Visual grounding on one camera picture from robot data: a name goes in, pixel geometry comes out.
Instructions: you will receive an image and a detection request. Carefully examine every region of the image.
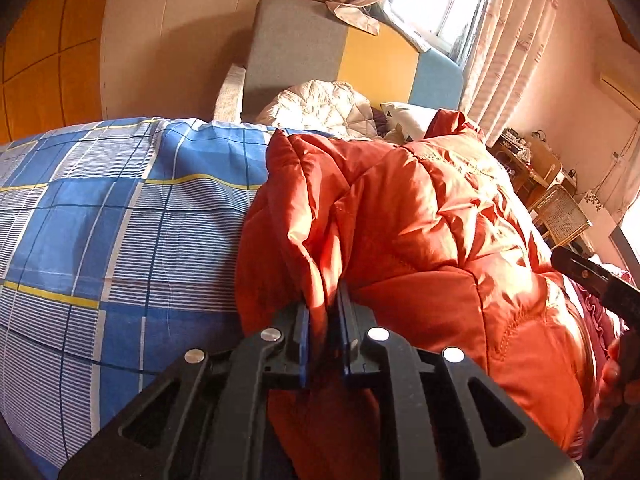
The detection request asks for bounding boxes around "white printed pillow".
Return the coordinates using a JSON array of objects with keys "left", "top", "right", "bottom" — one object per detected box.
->
[{"left": 381, "top": 102, "right": 438, "bottom": 144}]

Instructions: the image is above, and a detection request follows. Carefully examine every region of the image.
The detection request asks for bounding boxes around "white air conditioner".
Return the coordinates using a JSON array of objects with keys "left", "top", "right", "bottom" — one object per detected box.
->
[{"left": 599, "top": 73, "right": 640, "bottom": 119}]

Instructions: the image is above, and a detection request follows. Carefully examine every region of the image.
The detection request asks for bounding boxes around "person's right hand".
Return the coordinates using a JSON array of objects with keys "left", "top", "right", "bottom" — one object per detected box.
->
[{"left": 594, "top": 339, "right": 640, "bottom": 420}]

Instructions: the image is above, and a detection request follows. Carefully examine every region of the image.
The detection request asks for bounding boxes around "maroon cloth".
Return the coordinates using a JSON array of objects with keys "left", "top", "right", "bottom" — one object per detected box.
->
[{"left": 573, "top": 266, "right": 635, "bottom": 442}]

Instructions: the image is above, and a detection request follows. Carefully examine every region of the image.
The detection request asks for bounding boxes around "wooden rattan chair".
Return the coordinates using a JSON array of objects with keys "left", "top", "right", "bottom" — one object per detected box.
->
[{"left": 528, "top": 184, "right": 592, "bottom": 249}]

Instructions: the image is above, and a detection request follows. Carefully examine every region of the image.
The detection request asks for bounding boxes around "blue plaid bed sheet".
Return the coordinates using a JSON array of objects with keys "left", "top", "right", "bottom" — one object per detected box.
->
[{"left": 1, "top": 117, "right": 299, "bottom": 479}]

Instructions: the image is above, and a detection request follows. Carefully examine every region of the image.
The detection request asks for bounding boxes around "wooden desk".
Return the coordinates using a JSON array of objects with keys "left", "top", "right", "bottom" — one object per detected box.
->
[{"left": 489, "top": 133, "right": 577, "bottom": 208}]

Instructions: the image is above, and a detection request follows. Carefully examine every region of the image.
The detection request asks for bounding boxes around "beige quilted jacket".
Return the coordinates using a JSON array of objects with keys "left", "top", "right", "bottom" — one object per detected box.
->
[{"left": 255, "top": 79, "right": 378, "bottom": 139}]

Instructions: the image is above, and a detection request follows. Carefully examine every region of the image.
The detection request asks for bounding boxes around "desk clutter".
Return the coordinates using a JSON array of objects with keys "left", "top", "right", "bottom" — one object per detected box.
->
[{"left": 500, "top": 128, "right": 532, "bottom": 164}]

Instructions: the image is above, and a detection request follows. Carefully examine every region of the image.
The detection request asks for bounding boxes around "white bed side rail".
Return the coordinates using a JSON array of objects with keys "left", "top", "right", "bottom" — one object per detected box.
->
[{"left": 213, "top": 64, "right": 246, "bottom": 124}]

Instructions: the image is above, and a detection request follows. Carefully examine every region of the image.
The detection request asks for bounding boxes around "right pink curtain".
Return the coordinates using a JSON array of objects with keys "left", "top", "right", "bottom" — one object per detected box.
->
[{"left": 460, "top": 0, "right": 560, "bottom": 145}]

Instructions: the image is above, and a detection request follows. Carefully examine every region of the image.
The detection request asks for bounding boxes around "grey yellow blue headboard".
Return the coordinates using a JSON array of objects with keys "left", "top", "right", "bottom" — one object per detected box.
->
[{"left": 242, "top": 0, "right": 463, "bottom": 122}]

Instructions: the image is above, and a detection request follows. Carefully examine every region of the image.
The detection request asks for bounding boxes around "orange quilted down jacket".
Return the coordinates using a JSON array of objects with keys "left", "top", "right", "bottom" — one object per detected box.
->
[{"left": 235, "top": 110, "right": 596, "bottom": 479}]

